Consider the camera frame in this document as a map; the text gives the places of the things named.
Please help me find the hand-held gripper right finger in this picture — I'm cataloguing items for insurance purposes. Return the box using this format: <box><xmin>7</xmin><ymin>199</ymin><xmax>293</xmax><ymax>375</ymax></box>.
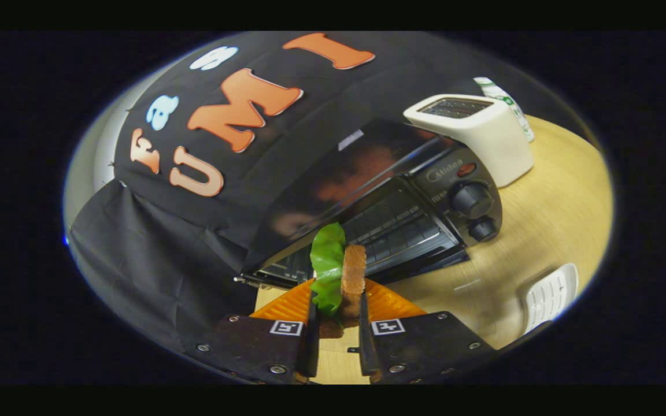
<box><xmin>358</xmin><ymin>278</ymin><xmax>498</xmax><ymax>385</ymax></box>

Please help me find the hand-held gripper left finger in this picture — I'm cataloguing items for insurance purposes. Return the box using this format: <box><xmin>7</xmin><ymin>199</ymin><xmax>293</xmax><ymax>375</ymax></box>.
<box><xmin>186</xmin><ymin>278</ymin><xmax>321</xmax><ymax>385</ymax></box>

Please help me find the lettuce and bread sandwich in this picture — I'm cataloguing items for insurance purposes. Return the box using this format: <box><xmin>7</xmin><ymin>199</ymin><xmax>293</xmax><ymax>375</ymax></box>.
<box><xmin>310</xmin><ymin>222</ymin><xmax>368</xmax><ymax>339</ymax></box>

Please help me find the black toaster oven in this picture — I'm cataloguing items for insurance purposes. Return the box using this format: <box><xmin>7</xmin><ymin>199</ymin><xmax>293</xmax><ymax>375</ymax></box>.
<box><xmin>234</xmin><ymin>118</ymin><xmax>504</xmax><ymax>291</ymax></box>

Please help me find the white pop-up toaster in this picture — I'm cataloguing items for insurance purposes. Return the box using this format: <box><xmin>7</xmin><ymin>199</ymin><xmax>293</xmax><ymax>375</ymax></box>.
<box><xmin>404</xmin><ymin>94</ymin><xmax>535</xmax><ymax>189</ymax></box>

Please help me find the white slotted tray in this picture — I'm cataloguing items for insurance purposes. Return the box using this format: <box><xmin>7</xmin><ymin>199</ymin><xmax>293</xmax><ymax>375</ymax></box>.
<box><xmin>523</xmin><ymin>263</ymin><xmax>580</xmax><ymax>336</ymax></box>

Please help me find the white bottle with green label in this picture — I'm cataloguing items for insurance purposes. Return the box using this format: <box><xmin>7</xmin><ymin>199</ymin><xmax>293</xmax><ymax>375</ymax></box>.
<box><xmin>473</xmin><ymin>76</ymin><xmax>536</xmax><ymax>143</ymax></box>

